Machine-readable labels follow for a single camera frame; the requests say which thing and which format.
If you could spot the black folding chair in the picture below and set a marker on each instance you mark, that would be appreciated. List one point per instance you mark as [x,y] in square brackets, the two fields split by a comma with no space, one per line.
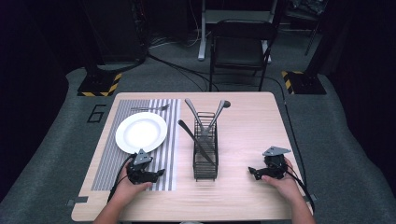
[239,46]

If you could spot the grey tape strip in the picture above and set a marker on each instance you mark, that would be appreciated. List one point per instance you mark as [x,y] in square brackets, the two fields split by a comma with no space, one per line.
[77,200]

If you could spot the silver spoon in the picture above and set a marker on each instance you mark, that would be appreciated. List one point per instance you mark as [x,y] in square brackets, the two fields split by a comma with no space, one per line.
[219,110]
[192,111]

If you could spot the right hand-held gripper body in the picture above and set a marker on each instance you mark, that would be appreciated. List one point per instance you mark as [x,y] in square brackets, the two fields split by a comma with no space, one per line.
[275,164]

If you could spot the black stand base hazard stripes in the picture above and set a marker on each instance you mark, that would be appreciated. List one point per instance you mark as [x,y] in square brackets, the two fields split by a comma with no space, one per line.
[306,82]
[98,85]

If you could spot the person's left hand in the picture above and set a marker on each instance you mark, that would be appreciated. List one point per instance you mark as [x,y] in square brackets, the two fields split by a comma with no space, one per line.
[130,189]

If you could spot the silver table knife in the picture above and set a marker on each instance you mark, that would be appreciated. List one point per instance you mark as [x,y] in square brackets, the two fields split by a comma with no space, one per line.
[190,133]

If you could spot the white round plate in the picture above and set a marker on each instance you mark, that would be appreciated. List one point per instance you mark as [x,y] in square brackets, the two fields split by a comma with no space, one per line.
[140,132]

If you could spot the grey striped placemat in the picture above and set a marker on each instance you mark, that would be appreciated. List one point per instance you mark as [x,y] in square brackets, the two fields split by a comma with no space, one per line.
[169,124]

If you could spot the silver fork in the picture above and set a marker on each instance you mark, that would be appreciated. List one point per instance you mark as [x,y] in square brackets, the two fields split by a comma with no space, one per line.
[149,108]

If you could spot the white metal desk frame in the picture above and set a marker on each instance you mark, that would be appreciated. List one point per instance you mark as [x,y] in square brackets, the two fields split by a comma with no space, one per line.
[204,31]

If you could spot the person's right hand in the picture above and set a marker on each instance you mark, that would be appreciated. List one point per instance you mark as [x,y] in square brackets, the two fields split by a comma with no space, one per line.
[285,185]

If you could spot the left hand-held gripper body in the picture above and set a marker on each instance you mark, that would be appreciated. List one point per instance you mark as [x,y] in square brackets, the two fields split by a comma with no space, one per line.
[140,174]

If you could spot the black equipment cabinet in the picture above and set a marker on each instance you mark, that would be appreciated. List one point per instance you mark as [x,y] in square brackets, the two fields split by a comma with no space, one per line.
[115,28]

